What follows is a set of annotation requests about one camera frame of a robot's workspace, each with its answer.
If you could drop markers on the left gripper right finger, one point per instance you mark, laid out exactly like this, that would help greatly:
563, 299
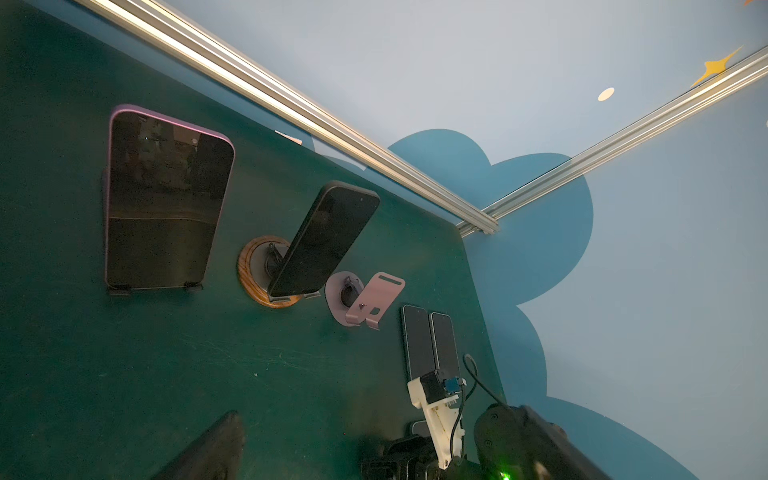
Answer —
550, 453

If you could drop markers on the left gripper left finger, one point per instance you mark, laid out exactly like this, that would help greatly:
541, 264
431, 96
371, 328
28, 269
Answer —
216, 454

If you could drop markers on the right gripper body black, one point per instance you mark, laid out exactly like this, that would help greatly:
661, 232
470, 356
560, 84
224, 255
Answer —
412, 457

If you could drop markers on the blue phone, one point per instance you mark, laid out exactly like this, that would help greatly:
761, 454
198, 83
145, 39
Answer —
417, 336

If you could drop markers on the white-edged phone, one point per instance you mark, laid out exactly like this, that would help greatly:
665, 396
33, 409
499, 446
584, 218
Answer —
444, 343

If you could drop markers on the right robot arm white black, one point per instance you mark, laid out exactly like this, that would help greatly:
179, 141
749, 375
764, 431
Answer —
512, 443

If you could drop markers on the grey round stand back right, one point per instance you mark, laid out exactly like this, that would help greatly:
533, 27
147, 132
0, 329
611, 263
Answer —
353, 303

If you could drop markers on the black stand back left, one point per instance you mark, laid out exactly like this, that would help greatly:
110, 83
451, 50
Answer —
127, 290

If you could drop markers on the round wooden phone stand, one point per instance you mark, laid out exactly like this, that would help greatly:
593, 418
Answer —
253, 267

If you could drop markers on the dark phone back middle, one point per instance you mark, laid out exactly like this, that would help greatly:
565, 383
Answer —
335, 220

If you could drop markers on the pink-edged phone back left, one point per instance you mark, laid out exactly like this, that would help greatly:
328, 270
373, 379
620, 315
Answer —
164, 186

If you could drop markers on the horizontal aluminium frame bar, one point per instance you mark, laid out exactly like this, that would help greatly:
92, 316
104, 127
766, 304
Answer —
178, 36

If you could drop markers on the right aluminium frame post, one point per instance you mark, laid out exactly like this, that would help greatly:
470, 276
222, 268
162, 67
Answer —
741, 75

